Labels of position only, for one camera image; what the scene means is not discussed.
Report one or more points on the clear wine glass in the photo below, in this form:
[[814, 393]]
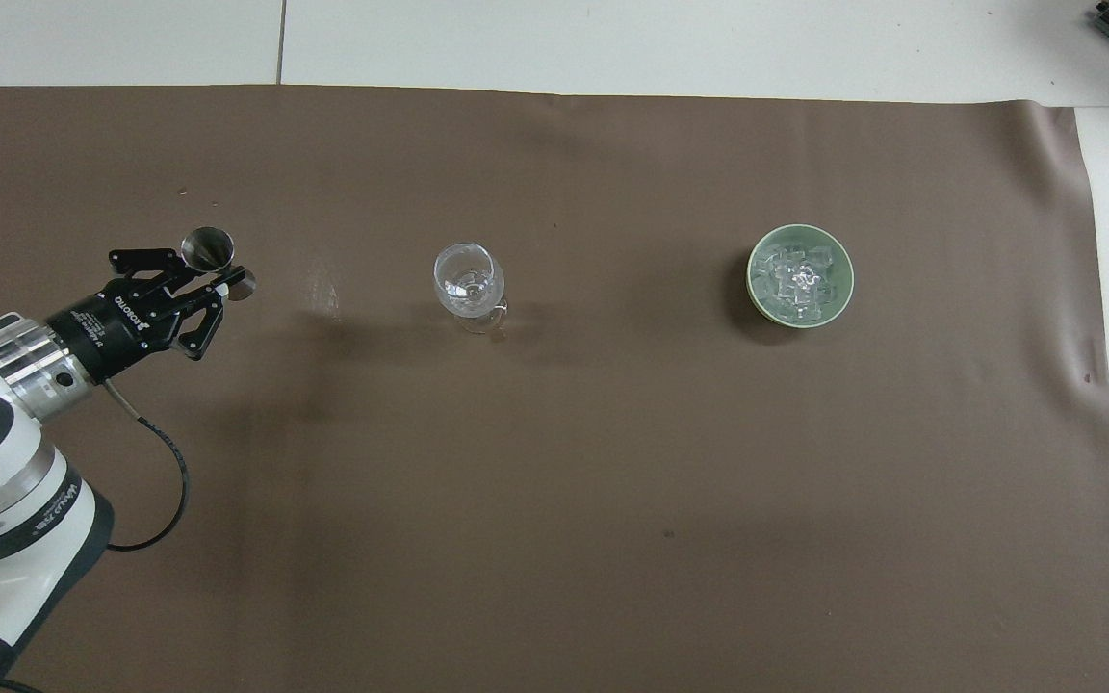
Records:
[[468, 279]]

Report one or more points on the green ceramic bowl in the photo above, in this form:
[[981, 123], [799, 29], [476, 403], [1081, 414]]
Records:
[[834, 298]]

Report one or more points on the silver metal jigger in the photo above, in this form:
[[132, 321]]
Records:
[[211, 250]]

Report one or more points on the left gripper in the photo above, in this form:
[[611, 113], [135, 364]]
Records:
[[112, 320]]

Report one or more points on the clear ice cube pile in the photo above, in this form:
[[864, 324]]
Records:
[[798, 279]]

